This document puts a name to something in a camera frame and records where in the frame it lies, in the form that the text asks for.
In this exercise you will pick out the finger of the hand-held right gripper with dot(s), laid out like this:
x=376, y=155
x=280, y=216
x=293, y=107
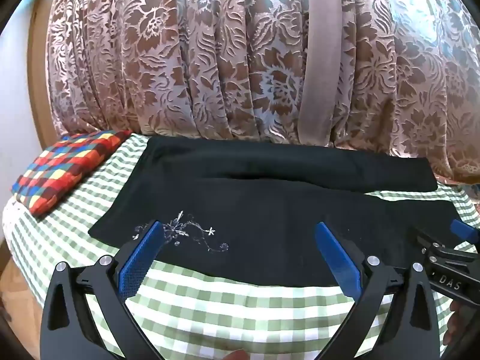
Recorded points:
x=431, y=242
x=463, y=228

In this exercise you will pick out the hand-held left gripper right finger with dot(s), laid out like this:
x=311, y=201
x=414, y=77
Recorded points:
x=337, y=262

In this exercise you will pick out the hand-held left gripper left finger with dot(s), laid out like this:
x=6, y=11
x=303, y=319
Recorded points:
x=138, y=262

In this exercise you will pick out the black pants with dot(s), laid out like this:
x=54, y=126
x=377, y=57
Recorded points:
x=262, y=202

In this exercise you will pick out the person's right hand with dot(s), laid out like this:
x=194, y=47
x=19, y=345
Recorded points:
x=455, y=320

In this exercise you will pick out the green checked bedsheet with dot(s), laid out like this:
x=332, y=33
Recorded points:
x=225, y=307

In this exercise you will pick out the colourful checked pillow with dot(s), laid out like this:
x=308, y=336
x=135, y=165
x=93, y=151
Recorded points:
x=63, y=172

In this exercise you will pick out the beige curtain band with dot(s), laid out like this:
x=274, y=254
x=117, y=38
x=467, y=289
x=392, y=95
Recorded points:
x=318, y=82

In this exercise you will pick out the brown floral curtain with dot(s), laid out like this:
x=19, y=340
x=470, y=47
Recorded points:
x=187, y=63

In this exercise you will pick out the wooden window frame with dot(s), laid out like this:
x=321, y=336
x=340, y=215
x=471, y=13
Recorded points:
x=41, y=101

